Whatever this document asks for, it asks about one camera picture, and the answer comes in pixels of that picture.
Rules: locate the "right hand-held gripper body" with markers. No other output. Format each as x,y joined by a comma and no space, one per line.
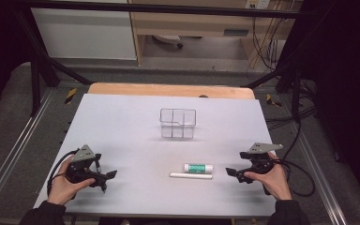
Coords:
261,162

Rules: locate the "white tube with green label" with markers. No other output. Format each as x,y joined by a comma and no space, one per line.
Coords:
198,168

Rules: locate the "black metal frame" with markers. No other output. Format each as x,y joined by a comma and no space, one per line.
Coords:
168,8

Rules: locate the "white stick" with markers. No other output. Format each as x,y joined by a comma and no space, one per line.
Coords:
190,176

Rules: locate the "yellow black tape marker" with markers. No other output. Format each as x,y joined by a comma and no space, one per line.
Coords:
272,100
70,96

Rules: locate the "clear plastic organizer box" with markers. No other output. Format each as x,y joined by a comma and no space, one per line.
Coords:
178,123

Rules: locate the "wall socket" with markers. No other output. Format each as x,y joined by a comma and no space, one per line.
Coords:
258,3

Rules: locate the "person's right hand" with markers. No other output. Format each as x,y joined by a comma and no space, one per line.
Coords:
276,182

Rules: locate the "white cabinet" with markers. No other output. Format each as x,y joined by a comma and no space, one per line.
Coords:
84,34

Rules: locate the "wooden desk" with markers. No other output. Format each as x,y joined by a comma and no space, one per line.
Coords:
184,26

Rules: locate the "white chair base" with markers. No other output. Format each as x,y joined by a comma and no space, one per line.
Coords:
168,38

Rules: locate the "aluminium rail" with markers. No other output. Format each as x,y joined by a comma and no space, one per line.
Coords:
320,178
12,153

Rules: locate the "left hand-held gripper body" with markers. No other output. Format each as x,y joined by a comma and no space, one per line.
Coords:
82,153

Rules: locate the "person's left hand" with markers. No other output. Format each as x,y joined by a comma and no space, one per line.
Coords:
62,189

